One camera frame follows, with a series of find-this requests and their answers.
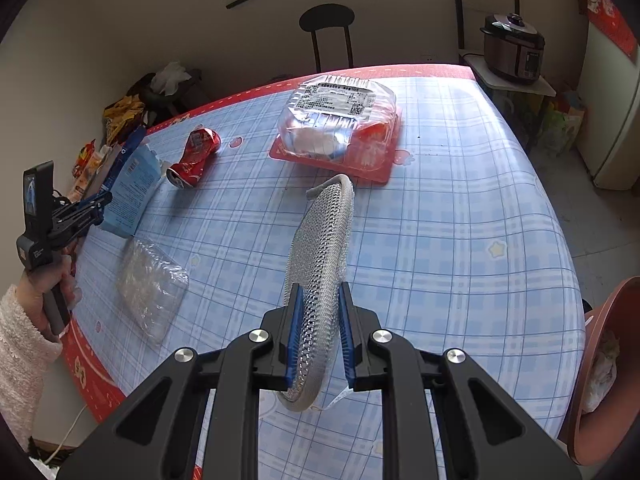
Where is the grey mesh insole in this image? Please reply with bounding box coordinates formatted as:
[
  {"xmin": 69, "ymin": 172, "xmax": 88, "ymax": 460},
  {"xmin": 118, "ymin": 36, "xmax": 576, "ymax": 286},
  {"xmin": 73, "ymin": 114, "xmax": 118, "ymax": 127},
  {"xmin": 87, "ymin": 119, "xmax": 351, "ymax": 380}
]
[{"xmin": 277, "ymin": 174, "xmax": 357, "ymax": 413}]

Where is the person's left hand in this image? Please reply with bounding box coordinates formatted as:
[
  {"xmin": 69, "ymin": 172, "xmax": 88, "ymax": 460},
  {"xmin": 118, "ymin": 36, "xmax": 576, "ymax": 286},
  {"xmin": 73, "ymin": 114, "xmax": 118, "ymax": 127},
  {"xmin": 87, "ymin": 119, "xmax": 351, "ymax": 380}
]
[{"xmin": 11, "ymin": 257, "xmax": 81, "ymax": 341}]

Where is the white cable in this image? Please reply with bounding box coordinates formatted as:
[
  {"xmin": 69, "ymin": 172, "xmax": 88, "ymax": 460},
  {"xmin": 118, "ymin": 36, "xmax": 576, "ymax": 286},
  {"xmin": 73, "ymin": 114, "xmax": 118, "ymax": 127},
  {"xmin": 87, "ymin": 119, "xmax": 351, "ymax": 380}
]
[{"xmin": 47, "ymin": 402, "xmax": 86, "ymax": 463}]

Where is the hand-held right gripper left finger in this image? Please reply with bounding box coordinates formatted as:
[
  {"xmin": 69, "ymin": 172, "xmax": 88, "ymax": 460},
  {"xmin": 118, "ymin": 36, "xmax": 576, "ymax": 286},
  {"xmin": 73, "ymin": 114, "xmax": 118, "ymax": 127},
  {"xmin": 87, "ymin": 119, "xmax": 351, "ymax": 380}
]
[{"xmin": 57, "ymin": 282, "xmax": 306, "ymax": 480}]

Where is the clear plastic bag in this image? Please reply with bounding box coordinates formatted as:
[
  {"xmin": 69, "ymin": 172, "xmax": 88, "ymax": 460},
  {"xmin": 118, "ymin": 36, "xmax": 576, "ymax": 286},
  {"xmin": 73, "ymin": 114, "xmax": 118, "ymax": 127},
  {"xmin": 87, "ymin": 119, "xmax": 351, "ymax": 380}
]
[{"xmin": 116, "ymin": 239, "xmax": 190, "ymax": 345}]

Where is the brown plastic trash bin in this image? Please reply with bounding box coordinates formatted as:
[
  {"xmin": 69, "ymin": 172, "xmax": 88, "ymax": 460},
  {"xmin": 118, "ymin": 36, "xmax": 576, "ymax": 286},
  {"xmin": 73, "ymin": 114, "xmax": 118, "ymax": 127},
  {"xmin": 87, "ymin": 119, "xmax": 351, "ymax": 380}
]
[{"xmin": 564, "ymin": 276, "xmax": 640, "ymax": 467}]

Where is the clear food tray red base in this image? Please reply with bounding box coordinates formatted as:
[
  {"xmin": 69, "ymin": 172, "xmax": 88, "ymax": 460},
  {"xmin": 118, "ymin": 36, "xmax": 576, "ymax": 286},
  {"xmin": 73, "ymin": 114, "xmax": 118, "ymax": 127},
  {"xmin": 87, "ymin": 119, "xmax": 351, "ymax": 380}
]
[{"xmin": 269, "ymin": 72, "xmax": 404, "ymax": 184}]

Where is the pile of snack bags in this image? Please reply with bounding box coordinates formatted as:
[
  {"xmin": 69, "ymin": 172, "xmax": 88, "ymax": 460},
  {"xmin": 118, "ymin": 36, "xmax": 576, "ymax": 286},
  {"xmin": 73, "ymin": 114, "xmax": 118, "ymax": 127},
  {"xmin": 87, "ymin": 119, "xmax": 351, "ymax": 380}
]
[{"xmin": 72, "ymin": 96, "xmax": 148, "ymax": 201}]

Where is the small white side table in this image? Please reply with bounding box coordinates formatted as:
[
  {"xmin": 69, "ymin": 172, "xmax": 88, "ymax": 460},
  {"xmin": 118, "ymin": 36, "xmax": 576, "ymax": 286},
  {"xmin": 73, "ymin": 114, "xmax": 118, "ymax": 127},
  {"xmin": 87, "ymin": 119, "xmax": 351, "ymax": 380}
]
[{"xmin": 450, "ymin": 0, "xmax": 557, "ymax": 111}]

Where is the person's left forearm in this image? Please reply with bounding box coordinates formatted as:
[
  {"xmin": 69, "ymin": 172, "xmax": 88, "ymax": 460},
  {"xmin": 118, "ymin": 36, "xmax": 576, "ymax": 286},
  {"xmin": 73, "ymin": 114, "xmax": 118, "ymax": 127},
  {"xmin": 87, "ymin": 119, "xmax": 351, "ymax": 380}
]
[{"xmin": 0, "ymin": 284, "xmax": 65, "ymax": 453}]

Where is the blue checked tablecloth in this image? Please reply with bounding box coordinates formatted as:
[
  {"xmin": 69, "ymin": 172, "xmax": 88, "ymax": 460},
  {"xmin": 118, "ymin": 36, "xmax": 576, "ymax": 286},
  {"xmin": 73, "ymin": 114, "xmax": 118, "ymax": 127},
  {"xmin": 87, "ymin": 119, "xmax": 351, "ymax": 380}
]
[{"xmin": 70, "ymin": 76, "xmax": 587, "ymax": 480}]

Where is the cream two-door fridge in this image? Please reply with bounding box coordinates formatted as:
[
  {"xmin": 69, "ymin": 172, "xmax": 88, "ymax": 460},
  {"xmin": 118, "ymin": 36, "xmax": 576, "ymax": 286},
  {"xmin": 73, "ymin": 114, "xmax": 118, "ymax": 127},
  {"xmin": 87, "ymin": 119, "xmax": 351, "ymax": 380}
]
[{"xmin": 575, "ymin": 25, "xmax": 640, "ymax": 191}]

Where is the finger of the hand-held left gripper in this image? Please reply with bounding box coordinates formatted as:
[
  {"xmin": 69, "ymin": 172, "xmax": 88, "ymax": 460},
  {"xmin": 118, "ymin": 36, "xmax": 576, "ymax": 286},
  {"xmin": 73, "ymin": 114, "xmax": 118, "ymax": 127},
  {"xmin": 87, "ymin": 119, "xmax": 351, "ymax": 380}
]
[
  {"xmin": 52, "ymin": 191, "xmax": 114, "ymax": 221},
  {"xmin": 57, "ymin": 210, "xmax": 106, "ymax": 241}
]

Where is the green printed shopping bag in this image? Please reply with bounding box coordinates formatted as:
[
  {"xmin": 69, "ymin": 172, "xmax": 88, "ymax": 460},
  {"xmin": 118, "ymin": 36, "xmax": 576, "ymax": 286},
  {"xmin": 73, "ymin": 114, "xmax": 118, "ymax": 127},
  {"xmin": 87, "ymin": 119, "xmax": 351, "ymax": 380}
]
[{"xmin": 542, "ymin": 91, "xmax": 587, "ymax": 158}]

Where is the red printed hanging cloth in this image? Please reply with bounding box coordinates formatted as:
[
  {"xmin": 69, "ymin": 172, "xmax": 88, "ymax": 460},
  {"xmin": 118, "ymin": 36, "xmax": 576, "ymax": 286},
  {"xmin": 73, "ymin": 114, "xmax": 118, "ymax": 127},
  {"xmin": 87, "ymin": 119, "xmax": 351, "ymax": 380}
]
[{"xmin": 584, "ymin": 0, "xmax": 640, "ymax": 58}]

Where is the crushed red soda can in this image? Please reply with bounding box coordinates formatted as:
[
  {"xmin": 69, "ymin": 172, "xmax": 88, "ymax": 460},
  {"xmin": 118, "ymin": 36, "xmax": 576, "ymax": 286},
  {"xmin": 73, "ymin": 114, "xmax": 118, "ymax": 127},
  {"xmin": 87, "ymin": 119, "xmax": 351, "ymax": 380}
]
[{"xmin": 166, "ymin": 128, "xmax": 222, "ymax": 189}]

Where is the black round-back chair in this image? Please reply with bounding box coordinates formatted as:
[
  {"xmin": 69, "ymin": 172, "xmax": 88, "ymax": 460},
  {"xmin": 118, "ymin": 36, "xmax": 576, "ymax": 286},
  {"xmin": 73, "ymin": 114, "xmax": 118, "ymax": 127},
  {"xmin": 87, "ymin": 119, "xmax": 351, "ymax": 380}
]
[{"xmin": 299, "ymin": 4, "xmax": 357, "ymax": 73}]

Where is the silver black pressure cooker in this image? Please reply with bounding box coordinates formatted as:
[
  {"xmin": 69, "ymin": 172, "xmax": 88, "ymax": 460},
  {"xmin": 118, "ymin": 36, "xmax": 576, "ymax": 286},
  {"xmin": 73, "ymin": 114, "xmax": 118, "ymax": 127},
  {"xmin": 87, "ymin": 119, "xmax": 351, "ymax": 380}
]
[{"xmin": 481, "ymin": 11, "xmax": 547, "ymax": 87}]

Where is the blue tissue packet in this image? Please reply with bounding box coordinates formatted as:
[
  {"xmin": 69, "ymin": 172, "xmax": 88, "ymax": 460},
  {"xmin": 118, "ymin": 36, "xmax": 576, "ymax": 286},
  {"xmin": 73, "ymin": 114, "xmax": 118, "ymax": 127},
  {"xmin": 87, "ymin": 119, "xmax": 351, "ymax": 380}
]
[{"xmin": 99, "ymin": 144, "xmax": 162, "ymax": 239}]

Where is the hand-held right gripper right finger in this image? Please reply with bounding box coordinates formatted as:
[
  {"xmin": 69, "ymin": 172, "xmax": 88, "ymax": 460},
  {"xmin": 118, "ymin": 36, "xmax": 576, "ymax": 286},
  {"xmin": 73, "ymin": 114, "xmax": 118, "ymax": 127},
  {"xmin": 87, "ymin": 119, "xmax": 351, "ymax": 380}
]
[{"xmin": 337, "ymin": 281, "xmax": 583, "ymax": 480}]

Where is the white plastic bag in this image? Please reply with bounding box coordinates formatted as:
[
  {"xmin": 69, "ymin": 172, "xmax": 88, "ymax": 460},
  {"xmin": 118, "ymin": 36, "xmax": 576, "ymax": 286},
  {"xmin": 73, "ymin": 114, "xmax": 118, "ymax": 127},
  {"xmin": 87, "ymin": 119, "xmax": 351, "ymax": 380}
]
[{"xmin": 150, "ymin": 61, "xmax": 193, "ymax": 96}]

